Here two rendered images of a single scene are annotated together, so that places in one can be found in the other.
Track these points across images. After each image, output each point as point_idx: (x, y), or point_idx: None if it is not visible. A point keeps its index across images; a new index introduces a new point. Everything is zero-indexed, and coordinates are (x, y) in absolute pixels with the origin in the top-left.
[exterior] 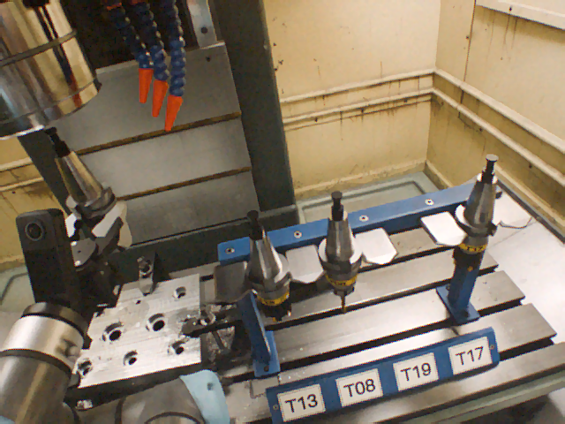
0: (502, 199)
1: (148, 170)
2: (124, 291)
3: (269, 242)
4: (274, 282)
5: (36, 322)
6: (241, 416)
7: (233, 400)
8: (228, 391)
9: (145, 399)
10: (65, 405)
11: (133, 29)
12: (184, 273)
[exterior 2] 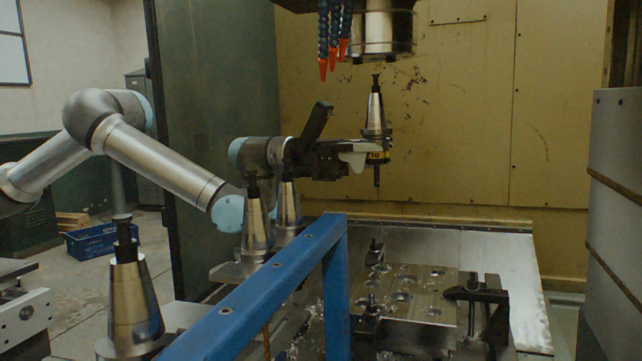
0: None
1: (617, 241)
2: (456, 284)
3: (280, 190)
4: (270, 223)
5: (284, 137)
6: (292, 359)
7: (310, 359)
8: (322, 358)
9: (246, 190)
10: (261, 171)
11: (345, 10)
12: (509, 357)
